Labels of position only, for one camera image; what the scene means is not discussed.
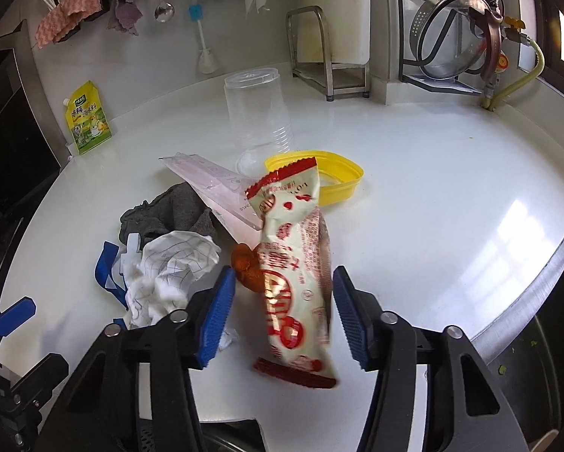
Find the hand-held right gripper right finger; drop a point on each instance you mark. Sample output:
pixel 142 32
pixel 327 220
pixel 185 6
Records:
pixel 350 320

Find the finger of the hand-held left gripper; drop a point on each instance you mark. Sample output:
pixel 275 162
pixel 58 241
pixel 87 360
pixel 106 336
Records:
pixel 41 374
pixel 14 316

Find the orange peel piece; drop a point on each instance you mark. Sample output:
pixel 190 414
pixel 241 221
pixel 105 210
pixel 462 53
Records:
pixel 244 263

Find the red and white snack wrapper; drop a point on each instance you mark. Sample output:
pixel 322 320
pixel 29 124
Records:
pixel 286 292

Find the purple grey rag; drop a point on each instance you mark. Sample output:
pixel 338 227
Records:
pixel 124 9

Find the black gas stove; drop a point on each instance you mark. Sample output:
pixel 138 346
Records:
pixel 8 150

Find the perforated metal colander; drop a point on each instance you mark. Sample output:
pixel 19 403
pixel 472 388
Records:
pixel 420 19

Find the clear plastic cup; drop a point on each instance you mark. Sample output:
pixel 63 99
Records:
pixel 256 117

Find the grey sock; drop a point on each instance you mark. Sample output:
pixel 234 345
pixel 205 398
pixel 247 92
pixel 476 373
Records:
pixel 178 207

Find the metal cutting board rack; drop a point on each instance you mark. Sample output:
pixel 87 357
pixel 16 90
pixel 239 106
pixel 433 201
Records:
pixel 326 47

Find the white cutting board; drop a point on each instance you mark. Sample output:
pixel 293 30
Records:
pixel 338 0

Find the yellow plastic lid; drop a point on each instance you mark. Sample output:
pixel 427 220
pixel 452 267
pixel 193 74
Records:
pixel 339 174

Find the white paper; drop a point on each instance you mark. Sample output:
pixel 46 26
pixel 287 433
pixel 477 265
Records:
pixel 169 263

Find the black dish rack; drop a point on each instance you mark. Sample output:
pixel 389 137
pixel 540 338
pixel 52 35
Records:
pixel 400 33

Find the pink sponge cloth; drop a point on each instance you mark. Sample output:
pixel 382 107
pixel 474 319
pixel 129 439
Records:
pixel 67 9

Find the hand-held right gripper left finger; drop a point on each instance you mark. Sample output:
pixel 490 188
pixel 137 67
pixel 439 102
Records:
pixel 215 320

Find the glass pot lid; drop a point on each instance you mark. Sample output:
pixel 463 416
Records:
pixel 460 42

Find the yellow seasoning pouch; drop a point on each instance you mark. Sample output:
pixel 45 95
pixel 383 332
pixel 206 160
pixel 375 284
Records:
pixel 88 120

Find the brass gas valve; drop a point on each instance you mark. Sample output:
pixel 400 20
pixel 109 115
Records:
pixel 510 26

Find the pink clear plastic package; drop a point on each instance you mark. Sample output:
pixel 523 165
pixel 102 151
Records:
pixel 206 179

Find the stainless steel sink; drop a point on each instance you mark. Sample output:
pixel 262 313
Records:
pixel 522 301

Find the white bottle brush blue sponge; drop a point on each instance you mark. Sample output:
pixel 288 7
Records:
pixel 201 33

